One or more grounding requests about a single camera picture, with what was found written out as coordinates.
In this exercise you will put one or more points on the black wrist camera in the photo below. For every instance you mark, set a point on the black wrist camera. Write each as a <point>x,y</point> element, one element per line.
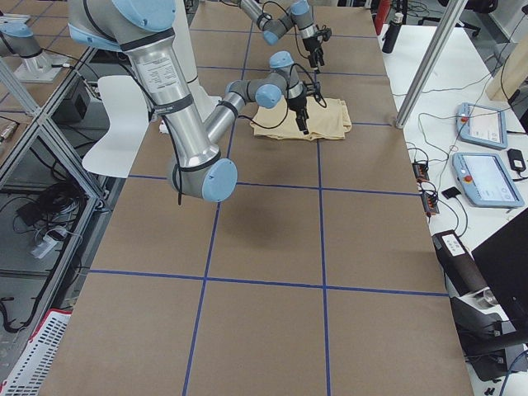
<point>313,89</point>
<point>324,33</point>

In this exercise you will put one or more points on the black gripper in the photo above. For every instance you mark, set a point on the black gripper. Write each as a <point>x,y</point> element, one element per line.
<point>297,104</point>
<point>310,44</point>

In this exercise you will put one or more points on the near blue teach pendant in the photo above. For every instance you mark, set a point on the near blue teach pendant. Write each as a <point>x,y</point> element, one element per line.
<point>485,180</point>

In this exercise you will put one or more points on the far blue teach pendant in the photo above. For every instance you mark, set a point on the far blue teach pendant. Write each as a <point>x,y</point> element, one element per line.
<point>481,125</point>

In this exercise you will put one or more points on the far orange circuit board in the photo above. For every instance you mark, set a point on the far orange circuit board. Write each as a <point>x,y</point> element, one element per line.
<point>420,171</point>

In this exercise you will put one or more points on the white power strip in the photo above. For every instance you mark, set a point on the white power strip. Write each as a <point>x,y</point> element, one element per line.
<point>45,246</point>

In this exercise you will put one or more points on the black water bottle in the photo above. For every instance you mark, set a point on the black water bottle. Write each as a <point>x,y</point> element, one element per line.
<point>391,35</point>

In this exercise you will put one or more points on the black power adapter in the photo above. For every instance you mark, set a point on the black power adapter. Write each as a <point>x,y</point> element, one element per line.
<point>516,160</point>

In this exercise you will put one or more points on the white perforated basket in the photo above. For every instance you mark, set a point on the white perforated basket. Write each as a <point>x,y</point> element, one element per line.
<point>30,371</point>

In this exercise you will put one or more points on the orange circuit board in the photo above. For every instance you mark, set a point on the orange circuit board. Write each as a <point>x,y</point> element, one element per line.
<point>420,171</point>
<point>430,203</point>

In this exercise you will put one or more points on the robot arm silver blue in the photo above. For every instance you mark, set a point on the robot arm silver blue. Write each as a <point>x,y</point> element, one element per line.
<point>142,30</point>
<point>297,16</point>

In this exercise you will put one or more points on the white plastic chair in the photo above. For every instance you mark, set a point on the white plastic chair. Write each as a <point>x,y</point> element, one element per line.
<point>114,154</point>

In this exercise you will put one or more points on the aluminium frame post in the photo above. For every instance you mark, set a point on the aluminium frame post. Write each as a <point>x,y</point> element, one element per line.
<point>431,56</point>

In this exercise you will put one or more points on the black small square pad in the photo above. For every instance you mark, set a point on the black small square pad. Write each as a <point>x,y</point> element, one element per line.
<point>451,193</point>

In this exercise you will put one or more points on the cream long-sleeve graphic shirt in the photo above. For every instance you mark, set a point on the cream long-sleeve graphic shirt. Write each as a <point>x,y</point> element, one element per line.
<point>329,122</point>

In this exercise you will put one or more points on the blue teach pendant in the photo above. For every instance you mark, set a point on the blue teach pendant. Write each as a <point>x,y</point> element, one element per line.
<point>481,125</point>
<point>485,180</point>

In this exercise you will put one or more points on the black monitor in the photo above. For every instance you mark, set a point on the black monitor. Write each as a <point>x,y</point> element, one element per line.
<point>502,261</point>

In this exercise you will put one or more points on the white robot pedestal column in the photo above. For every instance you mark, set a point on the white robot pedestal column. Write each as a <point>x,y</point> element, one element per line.
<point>182,47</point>

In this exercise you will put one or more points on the near orange circuit board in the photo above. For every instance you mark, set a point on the near orange circuit board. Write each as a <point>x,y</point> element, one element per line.
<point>430,203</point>

